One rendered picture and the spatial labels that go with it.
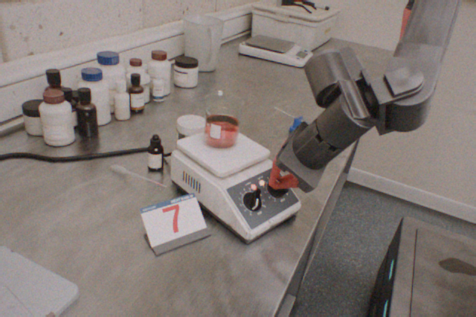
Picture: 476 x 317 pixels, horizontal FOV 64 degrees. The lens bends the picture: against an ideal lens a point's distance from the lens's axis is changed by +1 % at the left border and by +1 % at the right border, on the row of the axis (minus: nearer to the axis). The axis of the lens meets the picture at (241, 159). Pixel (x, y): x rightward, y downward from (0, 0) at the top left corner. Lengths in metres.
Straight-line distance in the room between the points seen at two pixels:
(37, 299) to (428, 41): 0.55
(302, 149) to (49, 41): 0.66
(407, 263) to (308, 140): 0.83
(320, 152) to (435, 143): 1.64
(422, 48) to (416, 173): 1.71
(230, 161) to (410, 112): 0.27
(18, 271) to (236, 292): 0.27
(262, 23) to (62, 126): 1.10
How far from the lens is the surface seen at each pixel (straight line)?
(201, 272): 0.54
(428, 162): 2.17
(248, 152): 0.63
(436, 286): 1.25
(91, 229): 0.61
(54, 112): 0.78
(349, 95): 0.49
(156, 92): 0.99
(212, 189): 0.59
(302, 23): 1.63
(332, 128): 0.48
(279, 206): 0.61
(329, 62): 0.52
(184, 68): 1.08
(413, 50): 0.52
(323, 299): 1.56
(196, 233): 0.59
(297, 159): 0.53
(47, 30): 0.98
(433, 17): 0.56
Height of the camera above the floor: 1.15
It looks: 31 degrees down
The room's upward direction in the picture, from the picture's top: 8 degrees clockwise
